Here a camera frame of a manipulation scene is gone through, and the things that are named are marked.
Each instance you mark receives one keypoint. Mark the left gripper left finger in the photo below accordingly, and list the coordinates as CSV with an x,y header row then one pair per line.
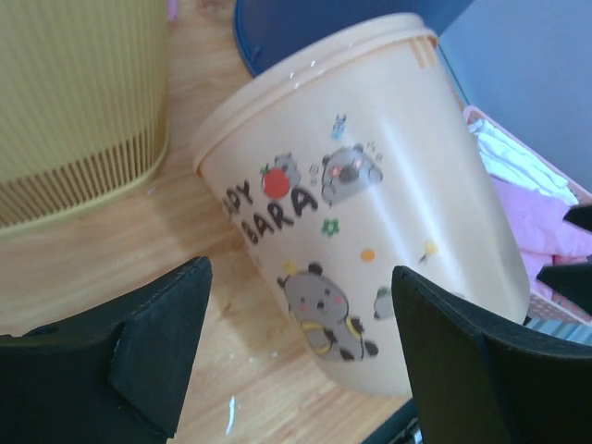
x,y
116,373

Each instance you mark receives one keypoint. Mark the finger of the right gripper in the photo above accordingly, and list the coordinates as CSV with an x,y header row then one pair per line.
x,y
573,281
580,215

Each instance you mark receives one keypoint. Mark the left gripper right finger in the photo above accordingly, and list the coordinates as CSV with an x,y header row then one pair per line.
x,y
477,377

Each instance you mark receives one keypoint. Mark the peach cartoon plastic bucket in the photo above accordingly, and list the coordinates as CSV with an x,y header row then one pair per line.
x,y
343,161

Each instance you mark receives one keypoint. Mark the yellow slatted waste bin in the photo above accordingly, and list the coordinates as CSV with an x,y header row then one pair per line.
x,y
84,101

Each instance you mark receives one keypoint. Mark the large blue plastic bucket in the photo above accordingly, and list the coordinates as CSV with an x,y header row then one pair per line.
x,y
267,32

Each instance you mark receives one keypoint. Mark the pink towel in basket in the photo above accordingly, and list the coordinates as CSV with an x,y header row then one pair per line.
x,y
541,234

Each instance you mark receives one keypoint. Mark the pink perforated basket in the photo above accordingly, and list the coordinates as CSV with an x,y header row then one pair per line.
x,y
557,316

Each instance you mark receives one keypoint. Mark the white cloth in basket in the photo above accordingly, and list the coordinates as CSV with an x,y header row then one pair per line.
x,y
506,159

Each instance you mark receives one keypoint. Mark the folded pink shirt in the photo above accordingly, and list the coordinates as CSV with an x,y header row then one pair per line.
x,y
172,9

